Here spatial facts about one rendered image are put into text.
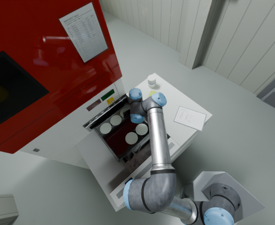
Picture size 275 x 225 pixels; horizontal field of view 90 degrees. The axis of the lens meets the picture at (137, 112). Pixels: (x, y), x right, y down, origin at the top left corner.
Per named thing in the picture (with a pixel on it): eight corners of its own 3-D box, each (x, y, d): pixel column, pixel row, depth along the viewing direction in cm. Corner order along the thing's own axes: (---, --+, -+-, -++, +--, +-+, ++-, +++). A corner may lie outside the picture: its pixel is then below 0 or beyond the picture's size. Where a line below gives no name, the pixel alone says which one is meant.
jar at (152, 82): (146, 85, 124) (145, 77, 116) (152, 80, 125) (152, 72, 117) (152, 89, 121) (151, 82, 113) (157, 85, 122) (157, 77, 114)
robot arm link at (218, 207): (239, 219, 69) (238, 242, 59) (212, 217, 77) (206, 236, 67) (228, 195, 71) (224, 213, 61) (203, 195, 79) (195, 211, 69)
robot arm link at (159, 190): (171, 217, 40) (153, 86, 64) (144, 214, 47) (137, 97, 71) (191, 211, 47) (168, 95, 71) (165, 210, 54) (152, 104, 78)
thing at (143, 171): (114, 193, 99) (109, 193, 87) (168, 142, 111) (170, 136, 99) (122, 205, 95) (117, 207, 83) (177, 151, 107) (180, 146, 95)
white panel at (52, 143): (53, 158, 117) (10, 145, 82) (127, 101, 136) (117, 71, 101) (55, 160, 116) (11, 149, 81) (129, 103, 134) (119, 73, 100)
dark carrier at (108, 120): (95, 128, 118) (95, 127, 117) (127, 104, 125) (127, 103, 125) (119, 159, 103) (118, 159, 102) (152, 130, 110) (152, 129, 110)
